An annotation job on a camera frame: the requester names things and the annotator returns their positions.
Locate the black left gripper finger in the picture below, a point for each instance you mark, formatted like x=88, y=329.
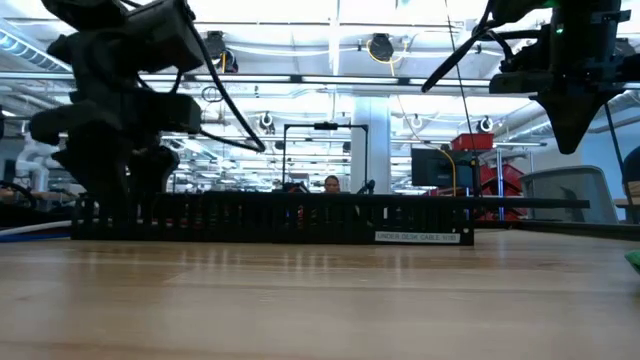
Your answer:
x=100, y=172
x=155, y=170

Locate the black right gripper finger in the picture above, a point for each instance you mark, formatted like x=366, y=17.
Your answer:
x=575, y=120

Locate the black duct cover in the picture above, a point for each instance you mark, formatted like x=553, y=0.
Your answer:
x=525, y=203

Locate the black work glove green cuff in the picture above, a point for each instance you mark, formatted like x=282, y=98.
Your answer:
x=634, y=261

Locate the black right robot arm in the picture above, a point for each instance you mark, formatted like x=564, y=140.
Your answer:
x=520, y=10

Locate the grey mesh office chair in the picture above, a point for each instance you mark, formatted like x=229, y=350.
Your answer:
x=570, y=185

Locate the white robot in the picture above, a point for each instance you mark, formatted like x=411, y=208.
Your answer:
x=32, y=165

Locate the person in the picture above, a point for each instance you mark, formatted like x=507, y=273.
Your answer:
x=331, y=184
x=632, y=170

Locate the red bin shelf rack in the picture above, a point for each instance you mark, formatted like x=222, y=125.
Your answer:
x=505, y=180

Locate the wooden desk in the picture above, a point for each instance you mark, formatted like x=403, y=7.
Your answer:
x=627, y=204

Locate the computer monitor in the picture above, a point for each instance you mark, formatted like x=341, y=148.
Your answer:
x=430, y=167

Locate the long ceiling light bar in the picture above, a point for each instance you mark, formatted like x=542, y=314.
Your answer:
x=300, y=78

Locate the white pillar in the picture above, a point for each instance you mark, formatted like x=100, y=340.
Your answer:
x=372, y=150

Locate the silver ventilation duct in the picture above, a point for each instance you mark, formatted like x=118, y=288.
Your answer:
x=520, y=132
x=25, y=50

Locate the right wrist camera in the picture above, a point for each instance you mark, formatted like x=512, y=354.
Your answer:
x=525, y=52

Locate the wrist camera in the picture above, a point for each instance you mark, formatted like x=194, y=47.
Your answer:
x=525, y=52
x=165, y=35

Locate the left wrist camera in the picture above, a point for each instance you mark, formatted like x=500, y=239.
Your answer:
x=165, y=35

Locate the black camera stand frame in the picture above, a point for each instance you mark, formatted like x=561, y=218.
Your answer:
x=325, y=126

